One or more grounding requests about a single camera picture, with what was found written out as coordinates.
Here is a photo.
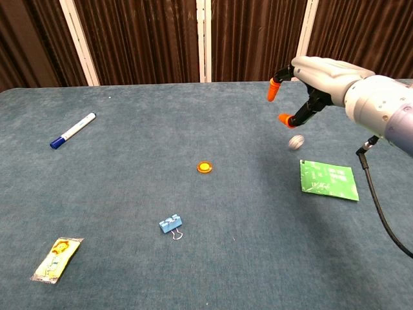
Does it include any blue binder clip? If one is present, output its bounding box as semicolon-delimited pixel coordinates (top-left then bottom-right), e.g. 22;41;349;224
158;213;184;241

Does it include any green foil packet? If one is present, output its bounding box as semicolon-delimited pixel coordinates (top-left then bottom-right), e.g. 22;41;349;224
299;159;360;202

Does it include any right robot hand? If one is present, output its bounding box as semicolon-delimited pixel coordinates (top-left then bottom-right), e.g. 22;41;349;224
267;56;377;130

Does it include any yellow cartoon snack packet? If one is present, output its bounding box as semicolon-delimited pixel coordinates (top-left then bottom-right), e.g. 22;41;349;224
30;237;85;285

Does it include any orange round button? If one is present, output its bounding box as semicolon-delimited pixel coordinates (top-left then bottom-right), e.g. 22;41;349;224
196;161;214;176

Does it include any brown pleated curtain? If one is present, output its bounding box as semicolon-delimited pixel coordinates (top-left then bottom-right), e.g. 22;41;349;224
0;0;413;93

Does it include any blue velvet tablecloth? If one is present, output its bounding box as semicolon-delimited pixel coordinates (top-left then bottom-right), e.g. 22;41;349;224
0;78;413;310

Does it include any black cable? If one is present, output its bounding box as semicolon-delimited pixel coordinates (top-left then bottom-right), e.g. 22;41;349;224
355;135;413;259

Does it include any white die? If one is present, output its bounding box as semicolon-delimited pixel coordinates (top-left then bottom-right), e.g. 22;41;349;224
288;134;305;152

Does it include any white frame post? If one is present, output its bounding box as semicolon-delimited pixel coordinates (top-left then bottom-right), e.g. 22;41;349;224
59;0;101;87
196;0;213;83
290;0;320;82

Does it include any blue capped white marker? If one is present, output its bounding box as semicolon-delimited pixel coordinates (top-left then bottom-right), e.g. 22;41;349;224
49;112;97;150

